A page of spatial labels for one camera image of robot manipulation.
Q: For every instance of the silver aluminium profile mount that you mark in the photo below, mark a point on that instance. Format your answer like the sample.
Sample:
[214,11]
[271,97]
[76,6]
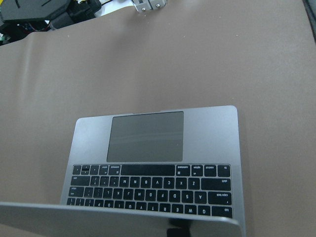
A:
[149,5]

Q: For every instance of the grey laptop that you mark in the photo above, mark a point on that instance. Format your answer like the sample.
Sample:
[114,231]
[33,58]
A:
[171,173]

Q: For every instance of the brown table mat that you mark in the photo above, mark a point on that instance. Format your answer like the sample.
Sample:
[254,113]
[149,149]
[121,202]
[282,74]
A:
[258,55]

